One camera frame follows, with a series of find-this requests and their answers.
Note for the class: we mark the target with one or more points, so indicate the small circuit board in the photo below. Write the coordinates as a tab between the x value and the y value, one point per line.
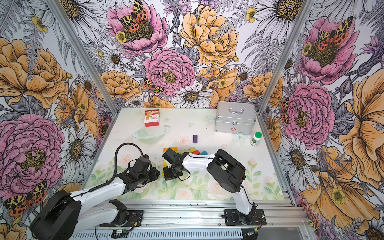
120	233

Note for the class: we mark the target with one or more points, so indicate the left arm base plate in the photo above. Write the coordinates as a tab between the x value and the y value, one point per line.
128	219

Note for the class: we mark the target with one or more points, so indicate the red white cardboard box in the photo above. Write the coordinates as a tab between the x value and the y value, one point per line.
152	118

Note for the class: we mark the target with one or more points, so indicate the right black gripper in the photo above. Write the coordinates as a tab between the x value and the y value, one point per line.
168	176

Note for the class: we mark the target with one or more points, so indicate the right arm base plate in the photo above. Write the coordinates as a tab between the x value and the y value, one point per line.
256	217

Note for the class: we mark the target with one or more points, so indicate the silver metal case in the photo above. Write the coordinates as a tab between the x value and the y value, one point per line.
235	118

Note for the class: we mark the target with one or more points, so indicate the clear glass bowl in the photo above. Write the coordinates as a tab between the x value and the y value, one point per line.
151	135

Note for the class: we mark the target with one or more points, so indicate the orange long block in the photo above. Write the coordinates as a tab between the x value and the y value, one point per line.
175	149

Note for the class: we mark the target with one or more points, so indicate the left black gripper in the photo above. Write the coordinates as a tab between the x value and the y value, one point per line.
154	176

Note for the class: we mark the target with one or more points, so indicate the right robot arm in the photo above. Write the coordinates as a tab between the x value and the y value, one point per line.
229	173

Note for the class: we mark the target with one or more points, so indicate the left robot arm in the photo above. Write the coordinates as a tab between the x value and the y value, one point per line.
66	214

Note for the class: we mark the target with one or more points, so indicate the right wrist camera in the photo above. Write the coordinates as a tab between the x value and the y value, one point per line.
172	157

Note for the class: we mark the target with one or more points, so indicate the white bottle green cap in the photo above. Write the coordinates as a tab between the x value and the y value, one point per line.
256	138

